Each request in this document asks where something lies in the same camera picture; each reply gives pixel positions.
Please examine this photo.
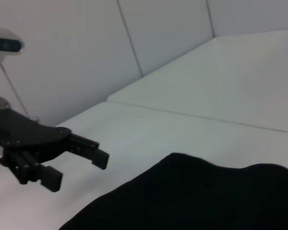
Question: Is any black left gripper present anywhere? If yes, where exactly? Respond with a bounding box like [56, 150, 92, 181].
[0, 108, 110, 193]

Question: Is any black shirt with white print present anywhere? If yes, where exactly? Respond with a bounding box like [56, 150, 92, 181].
[59, 152, 288, 230]

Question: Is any white robot head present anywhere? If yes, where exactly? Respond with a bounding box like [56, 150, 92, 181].
[0, 25, 25, 65]

